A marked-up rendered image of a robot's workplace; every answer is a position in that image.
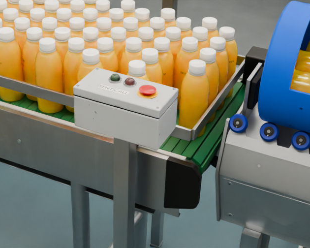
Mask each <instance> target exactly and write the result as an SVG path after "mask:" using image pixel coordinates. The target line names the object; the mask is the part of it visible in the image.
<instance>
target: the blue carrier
mask: <svg viewBox="0 0 310 248"><path fill-rule="evenodd" d="M309 41H310V4H309V3H304V2H299V1H291V2H289V3H288V4H287V5H286V7H285V8H284V10H283V11H282V13H281V15H280V17H279V19H278V22H277V24H276V27H275V30H274V32H273V35H272V38H271V41H270V45H269V48H268V52H267V55H266V59H265V63H264V67H263V71H262V76H261V82H260V88H259V96H258V113H259V116H260V118H261V120H263V121H266V122H272V123H274V124H278V125H282V126H285V127H289V128H293V129H296V130H301V131H305V132H308V133H310V93H305V92H301V91H297V90H293V89H290V86H291V81H292V77H293V73H294V69H295V65H296V61H297V57H298V54H299V51H300V49H301V50H304V51H306V49H307V45H308V43H309Z"/></svg>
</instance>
